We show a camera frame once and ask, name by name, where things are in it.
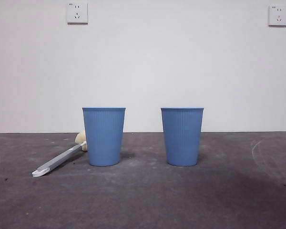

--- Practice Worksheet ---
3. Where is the blue ribbed plastic cup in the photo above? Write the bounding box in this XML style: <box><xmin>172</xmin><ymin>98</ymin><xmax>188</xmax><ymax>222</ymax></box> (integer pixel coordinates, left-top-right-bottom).
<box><xmin>160</xmin><ymin>107</ymin><xmax>204</xmax><ymax>167</ymax></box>
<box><xmin>82</xmin><ymin>107</ymin><xmax>126</xmax><ymax>167</ymax></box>

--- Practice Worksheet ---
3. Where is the grey-handled cream sponge cup brush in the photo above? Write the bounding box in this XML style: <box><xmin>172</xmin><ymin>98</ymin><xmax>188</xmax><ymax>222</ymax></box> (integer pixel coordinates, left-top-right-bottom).
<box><xmin>31</xmin><ymin>130</ymin><xmax>88</xmax><ymax>177</ymax></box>

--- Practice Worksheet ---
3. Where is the white wall power socket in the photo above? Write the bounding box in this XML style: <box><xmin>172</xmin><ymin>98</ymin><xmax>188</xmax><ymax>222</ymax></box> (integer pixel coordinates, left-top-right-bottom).
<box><xmin>268</xmin><ymin>5</ymin><xmax>286</xmax><ymax>27</ymax></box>
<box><xmin>66</xmin><ymin>2</ymin><xmax>89</xmax><ymax>24</ymax></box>

